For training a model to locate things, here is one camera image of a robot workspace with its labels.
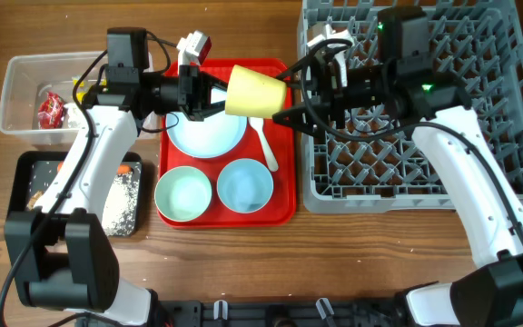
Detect mint green bowl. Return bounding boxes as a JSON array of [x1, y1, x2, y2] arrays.
[[154, 166, 212, 223]]

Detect white plastic spoon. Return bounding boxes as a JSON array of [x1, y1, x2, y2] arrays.
[[248, 117, 279, 172]]

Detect grey dishwasher rack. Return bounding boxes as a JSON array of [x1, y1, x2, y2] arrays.
[[301, 0, 523, 213]]

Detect brown food lump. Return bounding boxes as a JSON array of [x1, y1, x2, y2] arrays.
[[26, 191, 44, 211]]

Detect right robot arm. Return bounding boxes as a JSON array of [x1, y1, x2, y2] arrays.
[[273, 5, 523, 326]]

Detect yellow plastic cup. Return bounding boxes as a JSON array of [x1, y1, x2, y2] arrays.
[[224, 65, 287, 119]]

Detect black food waste tray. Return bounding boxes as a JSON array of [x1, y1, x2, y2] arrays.
[[8, 151, 145, 236]]

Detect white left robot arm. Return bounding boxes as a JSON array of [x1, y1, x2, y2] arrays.
[[0, 65, 227, 326]]

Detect red plastic tray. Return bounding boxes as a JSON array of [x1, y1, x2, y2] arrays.
[[155, 57, 298, 229]]

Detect white tissue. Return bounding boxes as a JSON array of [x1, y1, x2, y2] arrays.
[[63, 103, 86, 129]]

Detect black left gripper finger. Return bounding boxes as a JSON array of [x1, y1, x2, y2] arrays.
[[198, 72, 228, 90], [195, 101, 225, 122]]

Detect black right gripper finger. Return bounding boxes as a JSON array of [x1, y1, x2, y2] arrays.
[[271, 103, 323, 137], [277, 56, 323, 89]]

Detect light blue bowl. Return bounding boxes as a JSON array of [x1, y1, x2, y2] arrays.
[[216, 158, 274, 214]]

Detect gold foil wrapper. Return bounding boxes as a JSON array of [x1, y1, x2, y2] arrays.
[[72, 76, 106, 93]]

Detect clear plastic bin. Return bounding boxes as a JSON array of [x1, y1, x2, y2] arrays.
[[0, 49, 158, 146]]

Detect spilled white rice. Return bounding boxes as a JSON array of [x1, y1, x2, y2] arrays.
[[27, 161, 141, 237]]

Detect orange carrot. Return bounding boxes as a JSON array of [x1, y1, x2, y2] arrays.
[[117, 164, 133, 175]]

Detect light blue plate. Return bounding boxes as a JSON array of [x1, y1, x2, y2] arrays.
[[164, 110, 247, 159]]

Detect red snack wrapper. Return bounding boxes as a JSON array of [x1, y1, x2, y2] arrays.
[[37, 92, 64, 129]]

